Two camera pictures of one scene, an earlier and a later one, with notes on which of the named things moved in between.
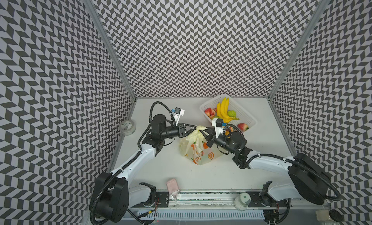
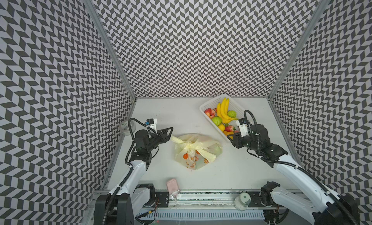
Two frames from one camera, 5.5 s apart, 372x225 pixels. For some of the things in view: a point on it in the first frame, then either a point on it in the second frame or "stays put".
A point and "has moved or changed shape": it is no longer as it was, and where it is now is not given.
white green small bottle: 241,202 stays put
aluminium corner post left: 109,43 stays put
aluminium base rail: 182,200 stays put
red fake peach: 209,112 stays put
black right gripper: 211,137 → 239,139
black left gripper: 181,127 → 166,137
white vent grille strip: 202,214 stays put
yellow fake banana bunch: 222,110 stays put
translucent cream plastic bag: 195,148 has moved or changed shape
